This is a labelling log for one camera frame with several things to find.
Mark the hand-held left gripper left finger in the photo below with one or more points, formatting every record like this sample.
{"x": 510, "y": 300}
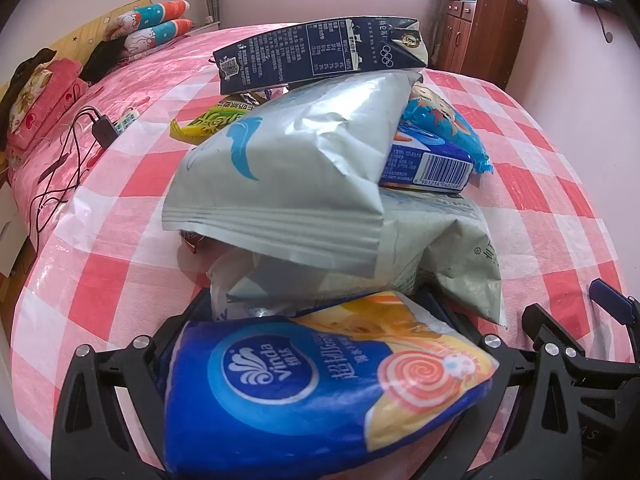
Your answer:
{"x": 192, "y": 307}

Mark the white nightstand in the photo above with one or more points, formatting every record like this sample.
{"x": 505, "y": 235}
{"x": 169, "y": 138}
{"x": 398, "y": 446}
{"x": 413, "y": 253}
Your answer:
{"x": 12, "y": 230}

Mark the pink bed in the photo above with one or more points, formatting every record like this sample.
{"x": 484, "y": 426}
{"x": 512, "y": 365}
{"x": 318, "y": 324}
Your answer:
{"x": 165, "y": 65}

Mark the blue barcode box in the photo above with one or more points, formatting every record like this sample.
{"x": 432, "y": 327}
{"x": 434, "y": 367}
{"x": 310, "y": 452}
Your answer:
{"x": 425, "y": 165}

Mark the dark brown cloth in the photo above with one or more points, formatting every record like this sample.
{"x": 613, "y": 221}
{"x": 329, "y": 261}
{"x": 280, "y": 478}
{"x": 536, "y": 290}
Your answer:
{"x": 25, "y": 67}

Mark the pale grey crumpled bag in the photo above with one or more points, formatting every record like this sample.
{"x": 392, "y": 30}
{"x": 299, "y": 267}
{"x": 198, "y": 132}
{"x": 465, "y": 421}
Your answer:
{"x": 440, "y": 260}

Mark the blue cartoon snack packet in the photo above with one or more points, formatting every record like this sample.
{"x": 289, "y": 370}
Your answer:
{"x": 445, "y": 120}

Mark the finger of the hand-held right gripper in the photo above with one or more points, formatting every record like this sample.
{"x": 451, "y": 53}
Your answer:
{"x": 612, "y": 305}
{"x": 605, "y": 375}

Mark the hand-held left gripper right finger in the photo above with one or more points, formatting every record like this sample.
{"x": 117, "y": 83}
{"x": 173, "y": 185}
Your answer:
{"x": 445, "y": 310}

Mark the black power adapter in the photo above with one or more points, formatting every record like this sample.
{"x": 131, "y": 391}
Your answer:
{"x": 104, "y": 132}

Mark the yellow-green snack packet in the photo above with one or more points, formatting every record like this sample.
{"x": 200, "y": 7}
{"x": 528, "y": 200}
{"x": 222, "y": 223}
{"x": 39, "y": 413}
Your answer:
{"x": 210, "y": 122}

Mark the black cloth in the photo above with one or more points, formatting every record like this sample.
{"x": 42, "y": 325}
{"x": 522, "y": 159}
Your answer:
{"x": 102, "y": 57}

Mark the floral pillow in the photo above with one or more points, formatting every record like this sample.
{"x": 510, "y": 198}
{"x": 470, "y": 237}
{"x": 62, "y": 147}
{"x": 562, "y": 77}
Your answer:
{"x": 30, "y": 95}

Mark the brown snack wrapper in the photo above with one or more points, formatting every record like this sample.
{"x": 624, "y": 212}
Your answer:
{"x": 191, "y": 242}

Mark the wooden cabinet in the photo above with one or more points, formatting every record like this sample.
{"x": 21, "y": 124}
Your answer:
{"x": 480, "y": 40}

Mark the white power strip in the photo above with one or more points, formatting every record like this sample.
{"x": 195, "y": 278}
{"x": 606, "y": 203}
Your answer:
{"x": 126, "y": 120}

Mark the pink pillow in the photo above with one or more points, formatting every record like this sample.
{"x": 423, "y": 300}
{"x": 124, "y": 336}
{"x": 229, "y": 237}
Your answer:
{"x": 55, "y": 95}

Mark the blue tissue pack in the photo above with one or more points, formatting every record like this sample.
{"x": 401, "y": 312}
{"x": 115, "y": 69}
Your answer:
{"x": 280, "y": 395}

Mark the dark blue milk carton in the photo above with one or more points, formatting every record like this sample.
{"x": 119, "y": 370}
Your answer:
{"x": 320, "y": 50}

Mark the silver snack bag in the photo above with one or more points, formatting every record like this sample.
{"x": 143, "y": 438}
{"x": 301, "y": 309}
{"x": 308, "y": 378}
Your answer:
{"x": 305, "y": 160}

